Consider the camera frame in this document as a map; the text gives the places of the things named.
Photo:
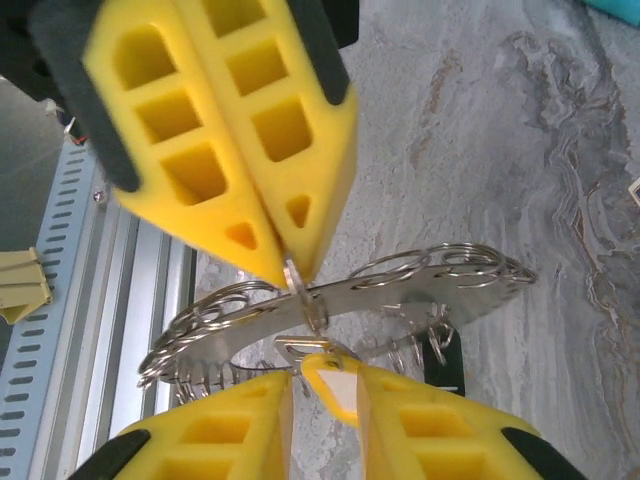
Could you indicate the teal plastic cylinder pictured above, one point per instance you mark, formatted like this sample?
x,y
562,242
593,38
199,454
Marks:
x,y
620,6

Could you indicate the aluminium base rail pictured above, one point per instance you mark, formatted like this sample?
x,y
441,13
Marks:
x,y
150,280

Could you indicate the yellow key tag with key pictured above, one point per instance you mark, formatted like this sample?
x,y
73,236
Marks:
x,y
335,390

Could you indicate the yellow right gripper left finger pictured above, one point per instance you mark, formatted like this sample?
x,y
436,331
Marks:
x,y
200,440

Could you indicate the beige binder clip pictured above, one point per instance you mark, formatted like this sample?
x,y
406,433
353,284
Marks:
x,y
20,285

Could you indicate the small printed card box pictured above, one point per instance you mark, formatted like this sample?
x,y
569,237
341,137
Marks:
x,y
636,190

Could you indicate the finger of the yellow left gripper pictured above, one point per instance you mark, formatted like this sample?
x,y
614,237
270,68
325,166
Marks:
x,y
320,165
150,135

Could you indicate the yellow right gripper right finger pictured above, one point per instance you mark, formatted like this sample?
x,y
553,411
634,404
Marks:
x,y
440,440

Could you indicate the black key tag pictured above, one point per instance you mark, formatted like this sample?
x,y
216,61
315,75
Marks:
x,y
447,370

